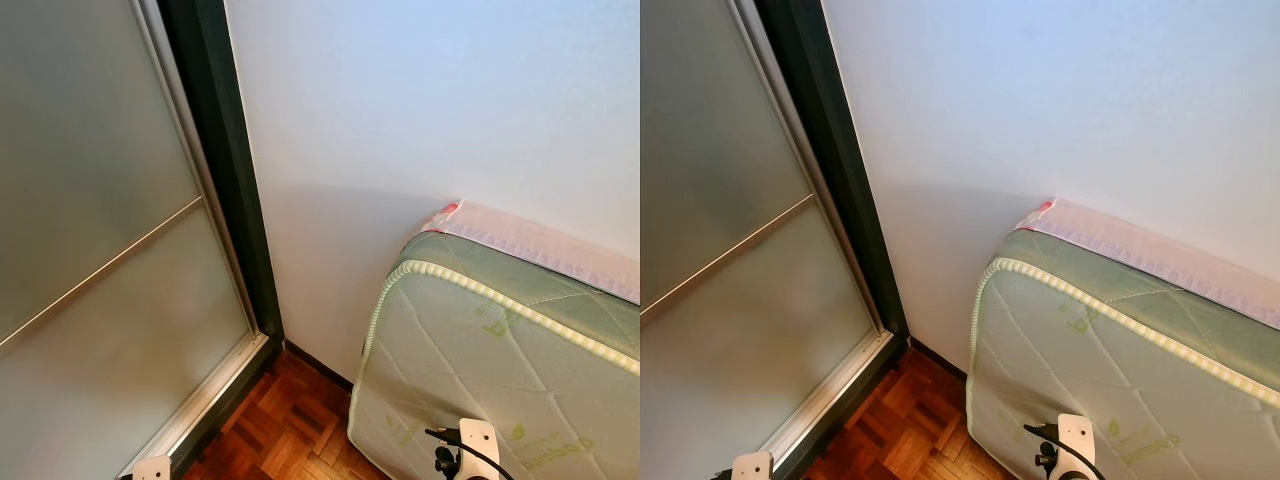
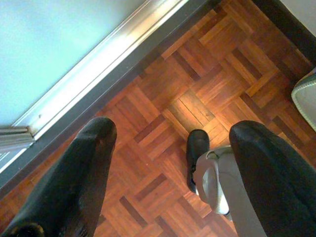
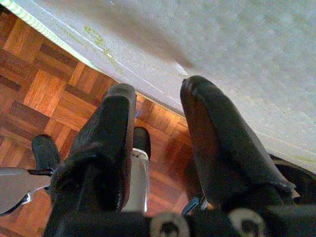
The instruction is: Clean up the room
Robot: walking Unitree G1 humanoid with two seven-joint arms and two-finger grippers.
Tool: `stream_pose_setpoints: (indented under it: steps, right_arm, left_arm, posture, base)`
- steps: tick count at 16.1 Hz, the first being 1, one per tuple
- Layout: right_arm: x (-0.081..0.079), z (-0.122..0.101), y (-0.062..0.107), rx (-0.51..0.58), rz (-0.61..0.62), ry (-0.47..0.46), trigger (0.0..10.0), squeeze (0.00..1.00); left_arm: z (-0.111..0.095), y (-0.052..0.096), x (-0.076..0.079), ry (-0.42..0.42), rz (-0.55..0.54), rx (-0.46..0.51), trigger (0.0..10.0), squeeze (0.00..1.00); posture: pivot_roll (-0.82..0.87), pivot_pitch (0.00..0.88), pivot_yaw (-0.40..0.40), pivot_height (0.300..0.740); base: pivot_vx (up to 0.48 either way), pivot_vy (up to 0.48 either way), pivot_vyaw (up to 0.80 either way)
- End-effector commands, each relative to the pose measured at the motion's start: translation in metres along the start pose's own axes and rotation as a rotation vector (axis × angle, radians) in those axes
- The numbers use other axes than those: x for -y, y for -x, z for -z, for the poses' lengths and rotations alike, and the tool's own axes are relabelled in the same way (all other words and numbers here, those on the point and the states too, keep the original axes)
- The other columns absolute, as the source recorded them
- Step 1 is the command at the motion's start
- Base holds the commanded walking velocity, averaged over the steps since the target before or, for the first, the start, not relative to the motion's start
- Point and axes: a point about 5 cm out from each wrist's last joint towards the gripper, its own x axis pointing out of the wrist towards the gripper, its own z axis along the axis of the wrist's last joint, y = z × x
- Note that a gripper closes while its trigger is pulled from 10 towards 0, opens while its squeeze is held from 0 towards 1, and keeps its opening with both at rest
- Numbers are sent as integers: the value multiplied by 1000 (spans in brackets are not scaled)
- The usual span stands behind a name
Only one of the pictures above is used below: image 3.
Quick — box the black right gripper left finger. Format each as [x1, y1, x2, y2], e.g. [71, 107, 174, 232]
[49, 83, 137, 216]

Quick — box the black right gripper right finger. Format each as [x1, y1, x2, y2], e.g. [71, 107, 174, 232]
[179, 75, 296, 211]

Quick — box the silver robot right leg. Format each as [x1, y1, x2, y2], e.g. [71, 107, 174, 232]
[122, 127, 152, 213]

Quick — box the silver robot leg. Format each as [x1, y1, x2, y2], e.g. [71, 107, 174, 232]
[0, 134, 61, 215]
[122, 127, 152, 213]

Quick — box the silver robot left leg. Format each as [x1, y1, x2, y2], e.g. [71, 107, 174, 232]
[0, 134, 61, 215]

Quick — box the pale floral bed sheet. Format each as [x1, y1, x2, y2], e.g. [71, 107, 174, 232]
[0, 0, 316, 173]

